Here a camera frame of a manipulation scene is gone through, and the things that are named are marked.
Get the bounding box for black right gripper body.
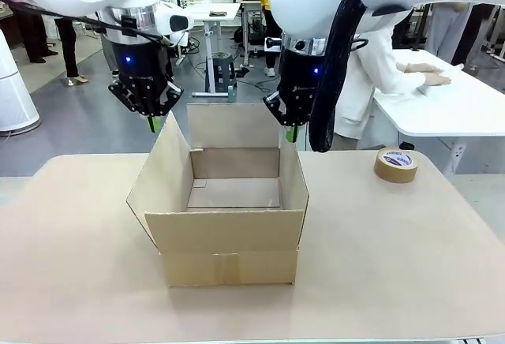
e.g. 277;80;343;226
277;48;329;127

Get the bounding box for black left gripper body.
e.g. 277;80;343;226
110;39;174;117

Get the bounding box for brown cardboard box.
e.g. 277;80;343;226
125;102;311;288

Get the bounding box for person's right forearm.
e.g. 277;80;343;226
373;58;426;96

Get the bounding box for person's left hand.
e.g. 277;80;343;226
396;62;445;75

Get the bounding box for person's right hand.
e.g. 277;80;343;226
421;73;453;88

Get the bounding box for bystander in grey trousers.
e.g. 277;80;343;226
96;9;120;79

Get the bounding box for grey plastic stool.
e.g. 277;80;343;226
211;54;238;93

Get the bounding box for person in white cardigan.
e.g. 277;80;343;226
333;26;453;140

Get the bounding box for bystander black trousers tan shoes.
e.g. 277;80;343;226
54;16;91;88

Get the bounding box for white standing desk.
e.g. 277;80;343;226
188;2;242;99

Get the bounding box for brown packing tape roll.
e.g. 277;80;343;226
373;147;420;184

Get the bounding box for bystander in dark trousers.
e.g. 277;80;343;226
11;2;59;65

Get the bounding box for tall white air purifier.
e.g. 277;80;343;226
0;28;42;134

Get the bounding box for white side table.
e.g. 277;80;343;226
372;47;505;138

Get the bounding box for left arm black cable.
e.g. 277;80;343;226
0;0;175;48

